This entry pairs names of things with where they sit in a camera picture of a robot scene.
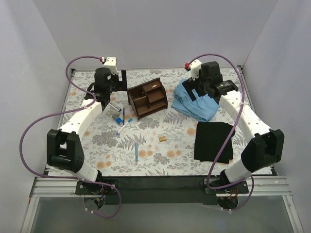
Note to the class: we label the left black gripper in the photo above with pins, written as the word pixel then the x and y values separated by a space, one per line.
pixel 123 80

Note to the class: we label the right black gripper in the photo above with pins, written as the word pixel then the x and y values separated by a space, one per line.
pixel 197 85

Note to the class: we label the small white blue pen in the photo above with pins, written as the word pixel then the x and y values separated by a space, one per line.
pixel 114 107

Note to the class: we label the dark wooden desk organizer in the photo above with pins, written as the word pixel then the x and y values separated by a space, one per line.
pixel 147 98

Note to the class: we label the dark blue pen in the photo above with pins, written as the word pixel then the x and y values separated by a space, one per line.
pixel 123 116

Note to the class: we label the blue capped white marker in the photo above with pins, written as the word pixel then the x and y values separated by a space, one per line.
pixel 124 126

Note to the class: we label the light blue pen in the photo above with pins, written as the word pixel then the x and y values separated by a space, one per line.
pixel 136 152

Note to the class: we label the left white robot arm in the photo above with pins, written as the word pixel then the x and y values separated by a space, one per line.
pixel 64 147

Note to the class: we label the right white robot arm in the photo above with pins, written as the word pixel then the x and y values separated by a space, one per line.
pixel 264 145

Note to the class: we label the light blue folded shorts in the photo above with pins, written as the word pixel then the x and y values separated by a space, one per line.
pixel 203 109

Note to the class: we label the black folded cloth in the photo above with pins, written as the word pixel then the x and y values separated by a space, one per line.
pixel 210 136

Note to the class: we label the floral patterned table mat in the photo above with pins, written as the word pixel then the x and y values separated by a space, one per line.
pixel 114 155

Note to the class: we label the small yellow eraser block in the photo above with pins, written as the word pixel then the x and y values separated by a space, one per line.
pixel 162 138

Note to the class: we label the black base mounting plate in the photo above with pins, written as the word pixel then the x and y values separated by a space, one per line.
pixel 152 189

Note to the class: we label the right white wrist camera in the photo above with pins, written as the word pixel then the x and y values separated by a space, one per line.
pixel 194 67

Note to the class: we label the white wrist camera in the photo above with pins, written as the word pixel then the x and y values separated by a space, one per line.
pixel 110 63
pixel 194 67

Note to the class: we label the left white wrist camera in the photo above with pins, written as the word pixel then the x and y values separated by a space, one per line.
pixel 110 63

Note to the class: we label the aluminium frame rail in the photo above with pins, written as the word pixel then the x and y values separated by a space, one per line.
pixel 170 204

